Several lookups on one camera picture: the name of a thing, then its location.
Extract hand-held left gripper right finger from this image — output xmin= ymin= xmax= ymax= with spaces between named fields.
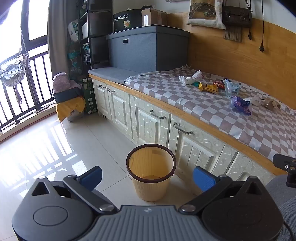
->
xmin=179 ymin=166 xmax=269 ymax=215

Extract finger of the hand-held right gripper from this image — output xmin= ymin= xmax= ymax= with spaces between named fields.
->
xmin=272 ymin=153 xmax=296 ymax=186

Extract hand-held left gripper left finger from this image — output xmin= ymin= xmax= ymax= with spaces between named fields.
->
xmin=30 ymin=166 xmax=119 ymax=214

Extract yellow plastic trash bin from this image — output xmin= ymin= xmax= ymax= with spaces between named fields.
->
xmin=126 ymin=144 xmax=176 ymax=202

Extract brown paper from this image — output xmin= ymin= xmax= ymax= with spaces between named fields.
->
xmin=261 ymin=97 xmax=281 ymax=111

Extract grey fabric seat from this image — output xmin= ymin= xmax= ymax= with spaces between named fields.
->
xmin=265 ymin=175 xmax=296 ymax=241

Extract white printed bag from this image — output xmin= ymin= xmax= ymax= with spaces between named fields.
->
xmin=67 ymin=109 xmax=84 ymax=121

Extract white tissue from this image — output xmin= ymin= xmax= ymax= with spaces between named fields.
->
xmin=244 ymin=97 xmax=263 ymax=107

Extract purple wrapper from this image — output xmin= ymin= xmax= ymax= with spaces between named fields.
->
xmin=230 ymin=96 xmax=252 ymax=115

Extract white bench cabinet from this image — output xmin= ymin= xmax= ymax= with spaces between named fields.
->
xmin=89 ymin=74 xmax=287 ymax=200

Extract yellow cloth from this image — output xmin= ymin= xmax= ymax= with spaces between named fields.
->
xmin=55 ymin=97 xmax=86 ymax=122

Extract green carton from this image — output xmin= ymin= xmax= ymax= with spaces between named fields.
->
xmin=81 ymin=77 xmax=97 ymax=114

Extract brown white checkered blanket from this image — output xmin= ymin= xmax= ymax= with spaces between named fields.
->
xmin=124 ymin=65 xmax=296 ymax=163

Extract dark storage bin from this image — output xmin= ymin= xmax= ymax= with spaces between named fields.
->
xmin=53 ymin=88 xmax=84 ymax=102

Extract black balcony railing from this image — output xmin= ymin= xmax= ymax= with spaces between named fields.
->
xmin=0 ymin=50 xmax=56 ymax=133

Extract light blue wrapper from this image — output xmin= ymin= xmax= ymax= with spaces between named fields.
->
xmin=224 ymin=80 xmax=242 ymax=97

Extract pink plush pillow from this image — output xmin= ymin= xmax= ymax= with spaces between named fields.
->
xmin=52 ymin=72 xmax=81 ymax=93

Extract white crumpled plastic bag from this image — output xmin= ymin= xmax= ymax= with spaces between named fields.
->
xmin=179 ymin=70 xmax=203 ymax=86

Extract grey seat cushion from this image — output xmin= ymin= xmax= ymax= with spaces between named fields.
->
xmin=88 ymin=67 xmax=141 ymax=84

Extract plastic wrapped bottle packs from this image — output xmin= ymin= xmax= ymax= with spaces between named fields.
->
xmin=68 ymin=43 xmax=89 ymax=77

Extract hanging net basket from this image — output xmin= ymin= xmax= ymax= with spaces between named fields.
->
xmin=0 ymin=54 xmax=29 ymax=103

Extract grey fabric storage box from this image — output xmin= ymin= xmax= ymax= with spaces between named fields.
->
xmin=106 ymin=25 xmax=190 ymax=73

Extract beige curtain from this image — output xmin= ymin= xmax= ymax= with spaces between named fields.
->
xmin=47 ymin=0 xmax=70 ymax=77

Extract white tissue pack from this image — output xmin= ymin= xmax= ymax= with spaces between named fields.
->
xmin=67 ymin=20 xmax=80 ymax=42

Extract brown fringed bag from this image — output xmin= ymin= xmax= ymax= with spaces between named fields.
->
xmin=221 ymin=0 xmax=252 ymax=42

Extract black drawer tower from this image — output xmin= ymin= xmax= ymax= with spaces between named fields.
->
xmin=87 ymin=0 xmax=114 ymax=70

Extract black flower print box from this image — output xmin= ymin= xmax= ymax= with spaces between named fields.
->
xmin=113 ymin=9 xmax=142 ymax=33

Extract brown cardboard box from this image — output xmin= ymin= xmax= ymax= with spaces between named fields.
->
xmin=141 ymin=8 xmax=167 ymax=26

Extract black hanging cable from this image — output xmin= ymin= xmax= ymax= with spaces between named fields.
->
xmin=259 ymin=0 xmax=265 ymax=52
xmin=245 ymin=0 xmax=253 ymax=40

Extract printed wall cushion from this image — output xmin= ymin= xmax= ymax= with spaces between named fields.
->
xmin=186 ymin=0 xmax=227 ymax=30

